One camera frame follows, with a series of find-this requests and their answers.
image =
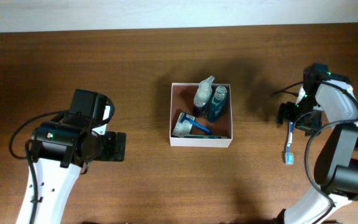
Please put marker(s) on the clear spray bottle dark liquid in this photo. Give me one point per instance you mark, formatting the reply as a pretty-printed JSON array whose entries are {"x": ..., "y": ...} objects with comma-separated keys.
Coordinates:
[{"x": 202, "y": 97}]

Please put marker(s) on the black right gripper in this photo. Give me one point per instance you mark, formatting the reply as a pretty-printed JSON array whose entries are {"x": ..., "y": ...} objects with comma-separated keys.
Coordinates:
[{"x": 295, "y": 114}]

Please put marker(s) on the teal Listerine mouthwash bottle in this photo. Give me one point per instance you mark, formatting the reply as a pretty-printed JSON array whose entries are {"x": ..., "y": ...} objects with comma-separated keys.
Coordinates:
[{"x": 217, "y": 104}]

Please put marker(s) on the blue disposable razor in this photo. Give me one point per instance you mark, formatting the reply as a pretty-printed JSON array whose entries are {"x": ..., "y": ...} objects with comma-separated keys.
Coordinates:
[{"x": 194, "y": 123}]

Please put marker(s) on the green white Dettol soap box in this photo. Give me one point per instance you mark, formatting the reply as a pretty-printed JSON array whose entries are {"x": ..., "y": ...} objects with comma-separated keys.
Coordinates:
[{"x": 183, "y": 126}]

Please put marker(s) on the teal Colgate toothpaste tube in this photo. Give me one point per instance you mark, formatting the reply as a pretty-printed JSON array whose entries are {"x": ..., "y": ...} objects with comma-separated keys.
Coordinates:
[{"x": 193, "y": 136}]

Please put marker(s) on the white box pink interior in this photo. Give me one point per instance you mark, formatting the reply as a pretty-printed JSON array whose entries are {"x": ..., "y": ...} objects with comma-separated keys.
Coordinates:
[{"x": 181, "y": 100}]

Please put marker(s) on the blue white toothbrush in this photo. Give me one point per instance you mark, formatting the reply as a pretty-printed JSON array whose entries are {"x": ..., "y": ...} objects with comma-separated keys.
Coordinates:
[{"x": 288, "y": 156}]

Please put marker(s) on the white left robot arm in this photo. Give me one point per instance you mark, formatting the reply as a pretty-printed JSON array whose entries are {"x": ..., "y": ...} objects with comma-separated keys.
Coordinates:
[{"x": 61, "y": 149}]

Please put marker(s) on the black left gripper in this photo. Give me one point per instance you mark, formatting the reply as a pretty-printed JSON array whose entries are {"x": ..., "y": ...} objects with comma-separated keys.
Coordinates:
[{"x": 117, "y": 146}]

